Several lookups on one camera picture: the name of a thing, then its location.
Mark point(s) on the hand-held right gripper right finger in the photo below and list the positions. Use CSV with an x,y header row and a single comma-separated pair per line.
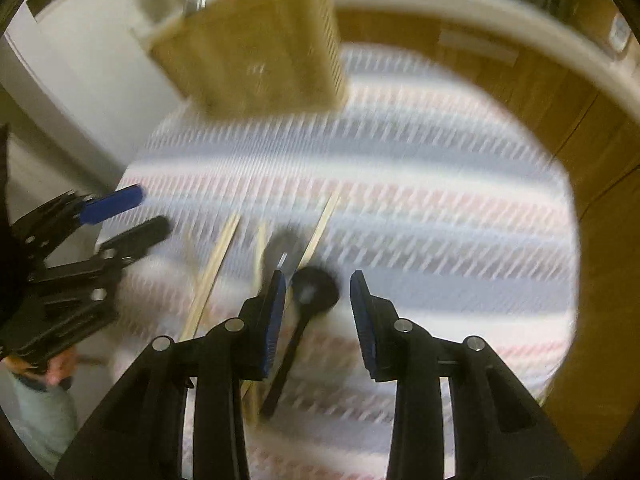
x,y
362,325

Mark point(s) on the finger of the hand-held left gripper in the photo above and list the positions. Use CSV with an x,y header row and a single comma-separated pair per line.
x,y
115,204
142,235

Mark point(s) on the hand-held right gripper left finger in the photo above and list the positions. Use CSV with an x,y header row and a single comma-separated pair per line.
x,y
274,325

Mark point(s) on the black spoon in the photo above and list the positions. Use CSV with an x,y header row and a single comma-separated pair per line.
x,y
315,287

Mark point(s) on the dark grey spoon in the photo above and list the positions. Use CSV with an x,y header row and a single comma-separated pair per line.
x,y
280,250

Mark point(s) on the wooden chopstick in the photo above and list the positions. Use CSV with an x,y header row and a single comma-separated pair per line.
x,y
212,275
320,230

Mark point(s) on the yellow plastic utensil basket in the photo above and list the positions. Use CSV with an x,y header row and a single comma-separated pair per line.
x,y
250,50

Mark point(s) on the clear plastic spoon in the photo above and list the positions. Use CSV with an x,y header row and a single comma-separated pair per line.
x,y
195,4

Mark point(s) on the person's left forearm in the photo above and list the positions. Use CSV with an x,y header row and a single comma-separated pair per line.
x,y
42,425

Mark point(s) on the person's left hand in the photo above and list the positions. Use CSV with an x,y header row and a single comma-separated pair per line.
x,y
60,367

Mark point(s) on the white tall cabinet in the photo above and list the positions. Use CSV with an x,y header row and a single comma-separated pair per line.
x,y
75,85

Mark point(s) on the striped woven mat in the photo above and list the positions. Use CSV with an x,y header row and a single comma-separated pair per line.
x,y
425,185

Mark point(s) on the wooden base cabinet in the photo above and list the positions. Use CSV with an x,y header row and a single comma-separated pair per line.
x,y
575,120

